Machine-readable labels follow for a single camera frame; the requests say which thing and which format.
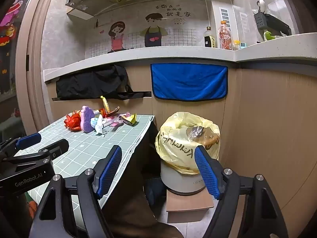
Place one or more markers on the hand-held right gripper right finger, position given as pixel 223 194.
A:
pixel 205 173

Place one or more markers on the black cloth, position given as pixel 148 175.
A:
pixel 91 84

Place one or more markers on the green checked table mat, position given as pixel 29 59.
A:
pixel 81 146

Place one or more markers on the white tissue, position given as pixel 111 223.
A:
pixel 100 126

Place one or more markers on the silver foil wrapper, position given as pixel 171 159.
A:
pixel 196 131

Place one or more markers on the black utensil holder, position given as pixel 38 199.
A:
pixel 262 21

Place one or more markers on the yellow green wrapper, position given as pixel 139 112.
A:
pixel 131 118

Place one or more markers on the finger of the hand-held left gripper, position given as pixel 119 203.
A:
pixel 27 140
pixel 55 148

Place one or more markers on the steel range hood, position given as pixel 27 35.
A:
pixel 99 2

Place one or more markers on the small teal container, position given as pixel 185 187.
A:
pixel 243 45

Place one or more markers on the light blue wrapper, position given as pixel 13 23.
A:
pixel 93 122

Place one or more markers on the red gold foil wrapper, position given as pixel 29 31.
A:
pixel 109 112

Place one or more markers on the small yellow jar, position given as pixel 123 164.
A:
pixel 236 45

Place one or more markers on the glass door with stickers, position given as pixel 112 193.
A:
pixel 12 54

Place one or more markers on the red crinkled wrapper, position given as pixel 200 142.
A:
pixel 71 123

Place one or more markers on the green plastic bag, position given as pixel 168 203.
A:
pixel 268 36

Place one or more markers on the cartoon wall sticker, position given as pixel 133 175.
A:
pixel 148 37

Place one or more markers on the tall yellow wrapper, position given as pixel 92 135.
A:
pixel 106 105

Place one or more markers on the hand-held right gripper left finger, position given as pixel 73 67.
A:
pixel 110 168

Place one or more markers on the grey speckled kitchen countertop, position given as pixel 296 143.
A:
pixel 173 53

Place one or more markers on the white trash bin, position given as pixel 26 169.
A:
pixel 180 181

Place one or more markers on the white vented pipe cover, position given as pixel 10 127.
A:
pixel 223 17

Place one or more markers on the orange-capped plastic bottle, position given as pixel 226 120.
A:
pixel 224 38

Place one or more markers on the dark soy sauce bottle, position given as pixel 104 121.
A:
pixel 210 41

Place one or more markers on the purple sponge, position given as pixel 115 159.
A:
pixel 86 120

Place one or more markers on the blue towel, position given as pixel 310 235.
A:
pixel 188 81

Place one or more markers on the wooden stool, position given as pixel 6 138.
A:
pixel 188 203

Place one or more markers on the white utensil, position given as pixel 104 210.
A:
pixel 261 3

